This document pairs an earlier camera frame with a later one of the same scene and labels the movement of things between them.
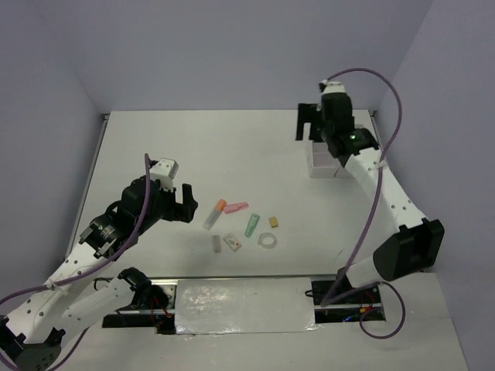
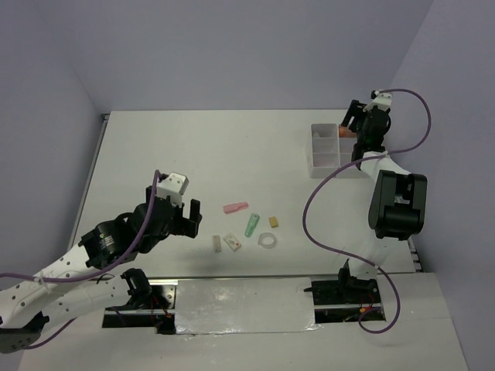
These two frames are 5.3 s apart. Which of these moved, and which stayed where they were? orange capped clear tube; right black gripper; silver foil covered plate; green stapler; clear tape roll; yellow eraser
Moved: right black gripper; orange capped clear tube
Stayed: yellow eraser; green stapler; clear tape roll; silver foil covered plate
